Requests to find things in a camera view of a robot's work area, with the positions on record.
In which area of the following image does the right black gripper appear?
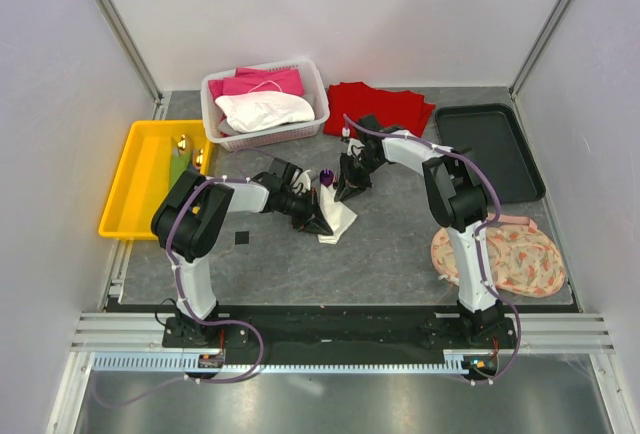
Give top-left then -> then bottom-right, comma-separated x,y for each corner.
335,153 -> 383,204

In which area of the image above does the gold utensil in green napkin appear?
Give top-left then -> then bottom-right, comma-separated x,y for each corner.
174,134 -> 191,155

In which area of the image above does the white paper napkin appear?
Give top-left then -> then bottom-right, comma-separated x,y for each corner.
318,185 -> 357,245

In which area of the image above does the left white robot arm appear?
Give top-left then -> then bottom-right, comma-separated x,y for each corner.
151,158 -> 333,347

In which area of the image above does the pink cloth in basket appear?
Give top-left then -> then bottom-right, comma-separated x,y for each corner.
206,67 -> 305,99

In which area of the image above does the small black square marker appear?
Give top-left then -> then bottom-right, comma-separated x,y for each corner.
235,231 -> 250,245

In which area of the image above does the black plastic tray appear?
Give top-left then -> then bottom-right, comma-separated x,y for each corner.
435,104 -> 546,204

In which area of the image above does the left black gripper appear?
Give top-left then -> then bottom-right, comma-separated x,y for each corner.
278,188 -> 332,238

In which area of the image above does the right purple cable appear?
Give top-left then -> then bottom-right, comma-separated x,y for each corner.
342,113 -> 524,386

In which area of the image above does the white plastic basket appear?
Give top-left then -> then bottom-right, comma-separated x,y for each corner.
201,59 -> 330,151

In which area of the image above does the yellow plastic tray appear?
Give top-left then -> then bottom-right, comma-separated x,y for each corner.
98,120 -> 214,241

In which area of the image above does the red folded cloth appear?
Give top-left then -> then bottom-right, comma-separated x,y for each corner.
323,82 -> 436,137

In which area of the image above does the grey slotted cable duct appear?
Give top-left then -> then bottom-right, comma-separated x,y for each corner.
93,350 -> 469,375

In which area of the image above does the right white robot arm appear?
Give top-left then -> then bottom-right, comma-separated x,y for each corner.
334,115 -> 504,348

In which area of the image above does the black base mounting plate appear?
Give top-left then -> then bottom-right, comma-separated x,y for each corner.
162,305 -> 518,366

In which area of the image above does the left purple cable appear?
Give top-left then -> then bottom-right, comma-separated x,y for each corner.
89,148 -> 281,408

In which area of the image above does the purple cable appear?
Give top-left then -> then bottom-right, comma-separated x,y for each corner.
89,148 -> 281,408
342,113 -> 524,386

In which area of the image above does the white cloth in basket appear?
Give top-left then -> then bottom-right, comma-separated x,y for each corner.
215,91 -> 315,134

